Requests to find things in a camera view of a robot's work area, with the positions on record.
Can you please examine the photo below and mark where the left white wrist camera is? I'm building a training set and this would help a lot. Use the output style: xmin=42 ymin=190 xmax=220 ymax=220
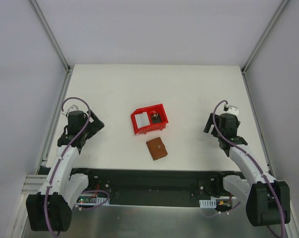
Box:
xmin=61 ymin=104 xmax=79 ymax=117

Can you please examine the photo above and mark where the black VIP card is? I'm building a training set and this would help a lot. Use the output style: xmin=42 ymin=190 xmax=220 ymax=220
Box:
xmin=150 ymin=113 xmax=162 ymax=124

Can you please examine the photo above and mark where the right aluminium frame post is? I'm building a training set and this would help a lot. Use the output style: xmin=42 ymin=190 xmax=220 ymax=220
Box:
xmin=240 ymin=0 xmax=291 ymax=74

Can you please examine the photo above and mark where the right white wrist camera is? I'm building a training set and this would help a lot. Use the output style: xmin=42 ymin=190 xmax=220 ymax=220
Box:
xmin=224 ymin=104 xmax=239 ymax=116

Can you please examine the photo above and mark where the white cable duct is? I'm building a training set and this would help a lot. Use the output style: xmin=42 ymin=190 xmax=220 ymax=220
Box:
xmin=76 ymin=196 xmax=110 ymax=206
xmin=199 ymin=199 xmax=217 ymax=209

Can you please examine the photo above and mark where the red plastic bin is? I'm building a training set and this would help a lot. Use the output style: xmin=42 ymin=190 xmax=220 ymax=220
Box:
xmin=130 ymin=104 xmax=169 ymax=135

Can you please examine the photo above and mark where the right white cable duct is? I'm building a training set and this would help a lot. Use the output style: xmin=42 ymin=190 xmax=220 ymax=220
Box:
xmin=199 ymin=199 xmax=217 ymax=209

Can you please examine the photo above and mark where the left aluminium frame post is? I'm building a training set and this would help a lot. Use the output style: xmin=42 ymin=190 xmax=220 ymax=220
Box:
xmin=29 ymin=0 xmax=74 ymax=72

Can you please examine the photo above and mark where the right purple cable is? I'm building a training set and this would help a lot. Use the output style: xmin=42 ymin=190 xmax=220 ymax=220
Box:
xmin=212 ymin=100 xmax=288 ymax=238

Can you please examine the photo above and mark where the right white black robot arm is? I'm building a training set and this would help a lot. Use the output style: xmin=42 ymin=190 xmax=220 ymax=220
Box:
xmin=204 ymin=113 xmax=291 ymax=227

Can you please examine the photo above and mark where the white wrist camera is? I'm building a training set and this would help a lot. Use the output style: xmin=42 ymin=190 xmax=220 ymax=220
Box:
xmin=61 ymin=104 xmax=79 ymax=117
xmin=224 ymin=104 xmax=239 ymax=116

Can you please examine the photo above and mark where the aluminium frame post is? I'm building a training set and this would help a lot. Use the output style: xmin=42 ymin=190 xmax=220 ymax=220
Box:
xmin=240 ymin=0 xmax=291 ymax=74
xmin=29 ymin=0 xmax=74 ymax=72

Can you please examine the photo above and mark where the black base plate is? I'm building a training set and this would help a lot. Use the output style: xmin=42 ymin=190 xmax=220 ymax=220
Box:
xmin=71 ymin=168 xmax=236 ymax=207

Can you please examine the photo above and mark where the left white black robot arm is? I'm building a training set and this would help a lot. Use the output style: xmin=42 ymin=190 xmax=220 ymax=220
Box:
xmin=26 ymin=110 xmax=104 ymax=233

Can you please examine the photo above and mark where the left white cable duct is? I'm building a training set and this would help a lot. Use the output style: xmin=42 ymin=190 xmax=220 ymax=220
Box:
xmin=76 ymin=196 xmax=110 ymax=206

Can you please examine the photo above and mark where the brown leather card holder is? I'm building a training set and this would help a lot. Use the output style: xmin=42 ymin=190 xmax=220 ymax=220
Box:
xmin=146 ymin=137 xmax=168 ymax=161

